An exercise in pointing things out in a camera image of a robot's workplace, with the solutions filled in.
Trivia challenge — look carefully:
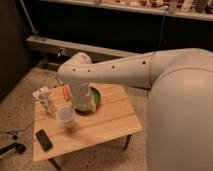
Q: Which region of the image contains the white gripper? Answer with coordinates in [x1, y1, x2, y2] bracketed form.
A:
[73, 90, 96, 112]

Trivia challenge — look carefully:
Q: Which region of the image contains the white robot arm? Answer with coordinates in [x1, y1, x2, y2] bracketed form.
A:
[58, 48, 213, 171]

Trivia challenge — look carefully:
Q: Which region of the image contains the green bowl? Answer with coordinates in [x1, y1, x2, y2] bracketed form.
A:
[74, 86, 103, 114]

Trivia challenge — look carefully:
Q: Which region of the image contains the wooden side table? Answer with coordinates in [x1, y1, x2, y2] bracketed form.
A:
[33, 83, 142, 162]

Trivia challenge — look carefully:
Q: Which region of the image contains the long grey baseboard beam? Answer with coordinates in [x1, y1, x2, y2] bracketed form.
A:
[26, 36, 135, 61]

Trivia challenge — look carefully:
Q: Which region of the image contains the black object on floor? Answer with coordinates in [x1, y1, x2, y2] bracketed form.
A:
[0, 142, 26, 155]

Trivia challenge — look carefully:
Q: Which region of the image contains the metal lamp pole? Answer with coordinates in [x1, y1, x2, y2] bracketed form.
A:
[20, 0, 39, 37]

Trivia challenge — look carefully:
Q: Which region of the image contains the upper shelf with items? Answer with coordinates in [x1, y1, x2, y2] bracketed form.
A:
[42, 0, 213, 22]

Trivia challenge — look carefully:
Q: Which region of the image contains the black floor cable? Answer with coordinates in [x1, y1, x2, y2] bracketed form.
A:
[0, 121, 35, 140]

